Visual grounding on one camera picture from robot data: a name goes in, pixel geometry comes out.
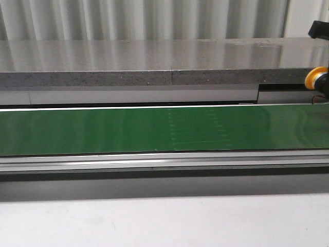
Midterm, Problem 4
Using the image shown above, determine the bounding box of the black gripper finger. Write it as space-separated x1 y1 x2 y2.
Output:
308 21 329 40

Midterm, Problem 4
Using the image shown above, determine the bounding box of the yellow push button switch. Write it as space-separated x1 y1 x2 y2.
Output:
304 66 328 99

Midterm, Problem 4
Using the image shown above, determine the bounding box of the grey stone counter ledge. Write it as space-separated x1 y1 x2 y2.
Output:
1 38 328 108

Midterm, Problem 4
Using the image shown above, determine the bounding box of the green conveyor belt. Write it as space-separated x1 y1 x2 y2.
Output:
1 103 328 181

